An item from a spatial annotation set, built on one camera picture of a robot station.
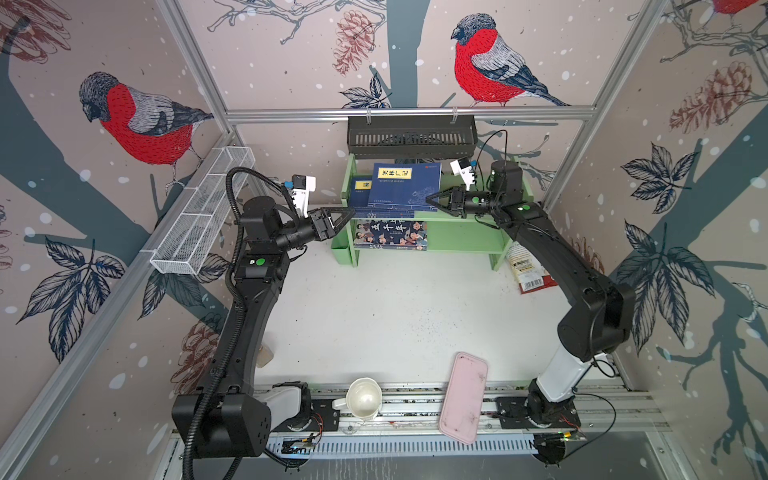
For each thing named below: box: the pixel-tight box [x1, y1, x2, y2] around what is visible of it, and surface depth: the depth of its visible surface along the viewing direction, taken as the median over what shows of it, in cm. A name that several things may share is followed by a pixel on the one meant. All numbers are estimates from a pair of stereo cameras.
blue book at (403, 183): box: [368, 163, 442, 205], surface depth 78 cm
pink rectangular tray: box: [438, 352, 489, 445], surface depth 76 cm
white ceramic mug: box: [332, 377, 383, 418], surface depth 72 cm
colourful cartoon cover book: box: [353, 220, 428, 251], surface depth 95 cm
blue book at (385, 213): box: [352, 207, 416, 219], surface depth 81 cm
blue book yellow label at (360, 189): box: [349, 177, 373, 207], surface depth 86 cm
